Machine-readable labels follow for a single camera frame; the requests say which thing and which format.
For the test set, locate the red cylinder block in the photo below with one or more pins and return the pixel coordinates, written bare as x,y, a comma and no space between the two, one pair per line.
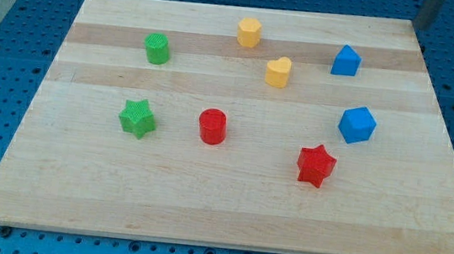
212,125

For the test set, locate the yellow hexagon block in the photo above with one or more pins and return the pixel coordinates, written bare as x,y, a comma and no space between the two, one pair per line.
249,32

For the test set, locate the red star block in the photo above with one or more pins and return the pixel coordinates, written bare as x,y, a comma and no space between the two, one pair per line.
314,165

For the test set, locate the yellow heart block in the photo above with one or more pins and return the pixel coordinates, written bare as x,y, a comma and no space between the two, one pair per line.
278,72

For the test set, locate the green cylinder block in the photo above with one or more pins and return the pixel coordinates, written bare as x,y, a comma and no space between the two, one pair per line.
157,48

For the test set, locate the wooden board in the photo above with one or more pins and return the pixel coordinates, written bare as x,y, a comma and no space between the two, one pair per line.
71,168

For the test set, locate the green star block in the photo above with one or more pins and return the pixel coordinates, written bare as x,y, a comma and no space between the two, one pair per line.
137,118

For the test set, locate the grey metal pusher rod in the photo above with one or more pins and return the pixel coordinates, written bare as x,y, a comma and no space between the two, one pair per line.
426,16

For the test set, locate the blue pentagon block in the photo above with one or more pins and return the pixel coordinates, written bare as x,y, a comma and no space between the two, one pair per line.
346,62

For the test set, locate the blue cube block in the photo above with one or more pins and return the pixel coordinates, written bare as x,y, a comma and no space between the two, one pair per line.
357,124

